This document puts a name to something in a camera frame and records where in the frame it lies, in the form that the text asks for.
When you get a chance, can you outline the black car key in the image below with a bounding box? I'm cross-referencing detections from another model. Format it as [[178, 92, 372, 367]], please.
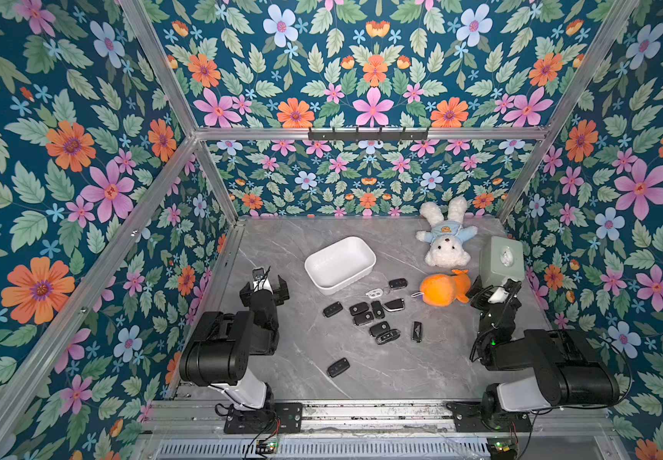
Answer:
[[411, 321, 423, 343], [349, 302, 370, 316], [322, 302, 344, 318], [388, 278, 408, 291], [371, 301, 385, 319], [369, 321, 390, 337], [353, 310, 375, 326]]

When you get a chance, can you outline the white plastic storage box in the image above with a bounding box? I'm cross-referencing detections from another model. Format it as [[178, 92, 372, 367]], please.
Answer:
[[304, 236, 377, 296]]

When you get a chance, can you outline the black car key front isolated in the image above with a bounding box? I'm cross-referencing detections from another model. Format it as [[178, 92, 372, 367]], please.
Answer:
[[327, 358, 351, 379]]

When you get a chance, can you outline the white car key fob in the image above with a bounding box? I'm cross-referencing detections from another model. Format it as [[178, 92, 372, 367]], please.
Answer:
[[365, 289, 384, 300]]

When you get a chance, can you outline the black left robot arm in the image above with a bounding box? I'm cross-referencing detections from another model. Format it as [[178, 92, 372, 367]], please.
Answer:
[[178, 268, 289, 411]]

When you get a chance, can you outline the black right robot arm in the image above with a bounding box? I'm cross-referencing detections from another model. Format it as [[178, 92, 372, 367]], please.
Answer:
[[467, 278, 624, 418]]

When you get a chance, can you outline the green tissue box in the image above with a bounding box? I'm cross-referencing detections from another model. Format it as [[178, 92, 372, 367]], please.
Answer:
[[479, 236, 525, 287]]

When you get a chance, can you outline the black silver flip key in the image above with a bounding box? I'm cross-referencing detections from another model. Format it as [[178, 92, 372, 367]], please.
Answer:
[[382, 298, 405, 312]]

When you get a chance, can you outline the black key with chrome trim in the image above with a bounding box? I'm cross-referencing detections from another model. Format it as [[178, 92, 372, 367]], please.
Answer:
[[375, 329, 400, 345]]

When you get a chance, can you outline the orange plush toy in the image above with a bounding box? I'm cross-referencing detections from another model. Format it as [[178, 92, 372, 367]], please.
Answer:
[[413, 269, 471, 308]]

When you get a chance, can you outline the white plush bunny toy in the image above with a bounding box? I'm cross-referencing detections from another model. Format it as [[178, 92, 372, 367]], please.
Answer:
[[416, 197, 478, 269]]

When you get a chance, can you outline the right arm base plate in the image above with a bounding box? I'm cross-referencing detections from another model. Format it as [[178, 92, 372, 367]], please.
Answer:
[[445, 402, 533, 433]]

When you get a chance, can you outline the aluminium front rail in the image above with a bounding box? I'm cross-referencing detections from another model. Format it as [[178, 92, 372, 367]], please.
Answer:
[[144, 400, 616, 437]]

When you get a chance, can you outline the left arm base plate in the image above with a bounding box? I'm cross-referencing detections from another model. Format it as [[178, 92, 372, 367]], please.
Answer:
[[223, 402, 304, 435]]

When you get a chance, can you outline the black wall hook rail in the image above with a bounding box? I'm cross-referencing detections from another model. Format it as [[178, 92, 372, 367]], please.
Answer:
[[307, 128, 429, 143]]

